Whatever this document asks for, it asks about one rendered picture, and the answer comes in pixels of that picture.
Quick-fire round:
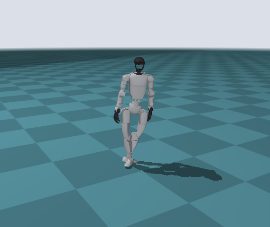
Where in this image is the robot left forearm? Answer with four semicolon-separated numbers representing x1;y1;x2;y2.
148;96;154;110

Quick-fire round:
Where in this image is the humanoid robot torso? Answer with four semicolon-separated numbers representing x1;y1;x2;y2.
129;72;148;114

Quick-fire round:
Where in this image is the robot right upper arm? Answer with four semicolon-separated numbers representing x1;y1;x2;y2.
120;74;130;97

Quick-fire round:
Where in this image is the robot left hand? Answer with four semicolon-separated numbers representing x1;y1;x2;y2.
147;107;153;121

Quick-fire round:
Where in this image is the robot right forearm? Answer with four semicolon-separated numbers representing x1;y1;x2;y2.
115;91;123;111

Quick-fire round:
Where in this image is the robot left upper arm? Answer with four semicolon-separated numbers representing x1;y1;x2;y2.
147;74;154;97

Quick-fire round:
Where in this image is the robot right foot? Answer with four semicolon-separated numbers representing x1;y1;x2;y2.
124;158;134;167

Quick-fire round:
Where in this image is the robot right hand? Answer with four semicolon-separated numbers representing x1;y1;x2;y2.
114;109;120;123

